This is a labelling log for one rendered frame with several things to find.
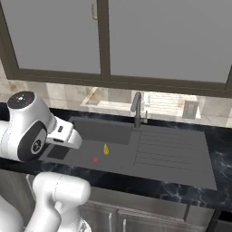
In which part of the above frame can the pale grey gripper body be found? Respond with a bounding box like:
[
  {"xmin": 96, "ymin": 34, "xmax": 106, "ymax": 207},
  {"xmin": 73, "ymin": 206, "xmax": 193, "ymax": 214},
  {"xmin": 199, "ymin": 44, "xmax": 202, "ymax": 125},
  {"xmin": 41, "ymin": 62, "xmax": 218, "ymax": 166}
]
[{"xmin": 45, "ymin": 126, "xmax": 83, "ymax": 150}]

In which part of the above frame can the dark grey sink with drainboard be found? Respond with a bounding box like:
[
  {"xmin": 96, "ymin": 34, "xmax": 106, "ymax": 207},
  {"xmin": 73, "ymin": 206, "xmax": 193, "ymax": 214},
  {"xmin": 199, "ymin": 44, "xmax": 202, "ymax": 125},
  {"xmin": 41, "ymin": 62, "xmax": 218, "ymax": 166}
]
[{"xmin": 38, "ymin": 116, "xmax": 218, "ymax": 191}]

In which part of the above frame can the dark grey tap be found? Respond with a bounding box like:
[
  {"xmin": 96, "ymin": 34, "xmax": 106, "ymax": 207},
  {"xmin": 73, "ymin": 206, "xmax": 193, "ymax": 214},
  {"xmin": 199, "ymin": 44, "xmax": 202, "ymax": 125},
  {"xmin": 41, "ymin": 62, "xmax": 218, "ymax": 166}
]
[{"xmin": 130, "ymin": 91, "xmax": 150, "ymax": 130}]

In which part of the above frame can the grey base cupboard front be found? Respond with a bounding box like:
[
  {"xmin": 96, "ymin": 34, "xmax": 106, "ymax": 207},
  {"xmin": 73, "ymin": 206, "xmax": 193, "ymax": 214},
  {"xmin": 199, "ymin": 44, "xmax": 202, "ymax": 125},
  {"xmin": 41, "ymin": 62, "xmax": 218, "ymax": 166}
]
[{"xmin": 0, "ymin": 168, "xmax": 38, "ymax": 225}]

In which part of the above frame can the grey base cupboard door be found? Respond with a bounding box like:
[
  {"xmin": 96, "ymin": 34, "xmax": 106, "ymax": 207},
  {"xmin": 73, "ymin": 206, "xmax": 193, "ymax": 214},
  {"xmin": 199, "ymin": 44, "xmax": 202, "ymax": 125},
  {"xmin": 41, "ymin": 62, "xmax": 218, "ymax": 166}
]
[
  {"xmin": 117, "ymin": 208, "xmax": 189, "ymax": 232},
  {"xmin": 79, "ymin": 202, "xmax": 120, "ymax": 232}
]

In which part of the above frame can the dark appliance front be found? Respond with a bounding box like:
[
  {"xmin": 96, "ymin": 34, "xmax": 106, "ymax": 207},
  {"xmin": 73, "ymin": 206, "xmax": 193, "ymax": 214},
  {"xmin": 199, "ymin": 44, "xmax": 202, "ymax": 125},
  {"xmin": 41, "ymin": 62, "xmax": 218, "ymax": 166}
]
[{"xmin": 208, "ymin": 209, "xmax": 232, "ymax": 232}]

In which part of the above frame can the grey wall cabinet door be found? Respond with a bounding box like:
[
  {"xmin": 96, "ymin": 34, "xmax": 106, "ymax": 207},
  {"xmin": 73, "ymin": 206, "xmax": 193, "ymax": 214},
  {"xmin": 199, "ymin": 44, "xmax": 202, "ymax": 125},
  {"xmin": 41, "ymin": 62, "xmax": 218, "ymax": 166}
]
[
  {"xmin": 0, "ymin": 0, "xmax": 102, "ymax": 75},
  {"xmin": 107, "ymin": 0, "xmax": 232, "ymax": 84}
]

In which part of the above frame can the grey wall socket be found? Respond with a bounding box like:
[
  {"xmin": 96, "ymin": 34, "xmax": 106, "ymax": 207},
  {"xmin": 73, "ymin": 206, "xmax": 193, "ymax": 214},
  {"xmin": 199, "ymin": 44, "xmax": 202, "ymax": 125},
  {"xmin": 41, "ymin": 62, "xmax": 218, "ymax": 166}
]
[{"xmin": 182, "ymin": 100, "xmax": 199, "ymax": 120}]

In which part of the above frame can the grey cabinet door handle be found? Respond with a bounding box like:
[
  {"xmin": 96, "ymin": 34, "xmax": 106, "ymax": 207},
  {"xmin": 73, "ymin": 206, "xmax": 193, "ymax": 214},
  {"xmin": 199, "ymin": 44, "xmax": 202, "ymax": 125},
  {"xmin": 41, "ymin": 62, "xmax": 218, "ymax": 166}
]
[{"xmin": 91, "ymin": 2, "xmax": 99, "ymax": 21}]

